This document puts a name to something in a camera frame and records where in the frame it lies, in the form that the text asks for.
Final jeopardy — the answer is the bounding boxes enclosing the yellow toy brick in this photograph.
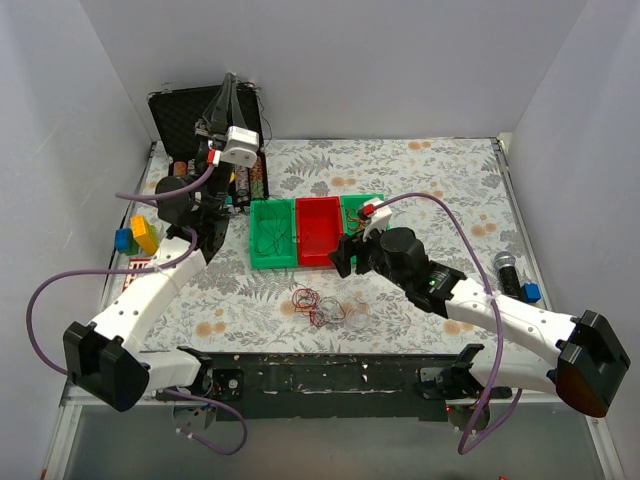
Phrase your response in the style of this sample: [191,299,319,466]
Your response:
[130,215,159,256]

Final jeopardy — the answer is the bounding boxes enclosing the black microphone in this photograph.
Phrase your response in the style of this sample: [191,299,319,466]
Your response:
[493,251,524,301]

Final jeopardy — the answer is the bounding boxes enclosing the small blue block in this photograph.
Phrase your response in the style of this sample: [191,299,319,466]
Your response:
[521,283,542,304]

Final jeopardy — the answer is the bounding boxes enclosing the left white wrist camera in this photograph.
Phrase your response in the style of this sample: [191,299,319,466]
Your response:
[219,126,260,168]

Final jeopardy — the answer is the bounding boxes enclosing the aluminium frame rail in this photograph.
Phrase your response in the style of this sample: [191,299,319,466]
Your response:
[60,382,156,406]

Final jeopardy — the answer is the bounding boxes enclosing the black poker chip case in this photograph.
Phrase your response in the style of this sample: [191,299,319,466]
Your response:
[148,81,269,209]

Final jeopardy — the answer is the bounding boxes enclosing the right green bin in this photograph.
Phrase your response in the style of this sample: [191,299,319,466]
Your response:
[340,194,385,235]

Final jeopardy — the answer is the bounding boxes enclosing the blue toy brick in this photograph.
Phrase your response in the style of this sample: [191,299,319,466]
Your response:
[114,228,133,253]

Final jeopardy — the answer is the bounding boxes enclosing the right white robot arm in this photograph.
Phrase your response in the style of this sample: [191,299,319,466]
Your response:
[328,227,631,418]

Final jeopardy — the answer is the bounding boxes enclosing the green bin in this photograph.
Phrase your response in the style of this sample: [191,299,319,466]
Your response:
[340,194,385,235]
[249,198,298,270]

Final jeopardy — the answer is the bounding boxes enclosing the left green bin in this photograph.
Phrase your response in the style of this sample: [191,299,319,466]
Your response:
[249,198,298,270]

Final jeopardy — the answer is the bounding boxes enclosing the green toy brick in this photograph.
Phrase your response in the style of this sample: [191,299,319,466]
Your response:
[124,240,144,257]

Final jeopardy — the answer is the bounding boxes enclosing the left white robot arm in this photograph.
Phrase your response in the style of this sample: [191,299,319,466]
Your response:
[63,73,260,412]

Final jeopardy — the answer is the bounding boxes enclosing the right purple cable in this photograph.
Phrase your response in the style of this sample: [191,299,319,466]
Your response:
[372,192,524,455]

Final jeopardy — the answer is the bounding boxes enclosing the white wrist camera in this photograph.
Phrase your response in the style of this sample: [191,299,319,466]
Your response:
[358,197,392,242]
[219,126,260,168]

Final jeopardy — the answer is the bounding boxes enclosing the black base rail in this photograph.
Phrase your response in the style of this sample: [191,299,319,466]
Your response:
[187,344,483,421]

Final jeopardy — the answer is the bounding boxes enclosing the red bin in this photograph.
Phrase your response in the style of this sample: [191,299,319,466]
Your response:
[295,196,343,267]

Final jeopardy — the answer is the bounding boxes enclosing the red window toy brick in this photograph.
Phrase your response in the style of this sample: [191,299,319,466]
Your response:
[122,258,150,291]

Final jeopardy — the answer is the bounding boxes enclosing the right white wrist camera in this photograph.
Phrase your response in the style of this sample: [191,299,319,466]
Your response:
[358,197,392,242]

